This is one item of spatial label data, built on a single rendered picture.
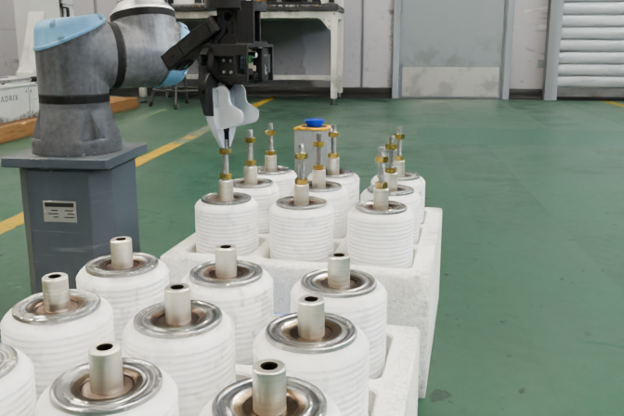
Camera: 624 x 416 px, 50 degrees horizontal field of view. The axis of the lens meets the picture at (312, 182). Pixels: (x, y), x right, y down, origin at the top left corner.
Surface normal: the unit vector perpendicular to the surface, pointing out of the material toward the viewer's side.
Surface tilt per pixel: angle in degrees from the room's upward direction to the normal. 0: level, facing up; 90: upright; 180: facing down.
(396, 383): 0
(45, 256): 90
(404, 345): 0
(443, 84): 90
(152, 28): 77
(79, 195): 90
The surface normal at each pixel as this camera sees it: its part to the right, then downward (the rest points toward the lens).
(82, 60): 0.52, 0.18
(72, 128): 0.27, -0.11
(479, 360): 0.00, -0.98
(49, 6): -0.11, 0.21
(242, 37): -0.46, 0.18
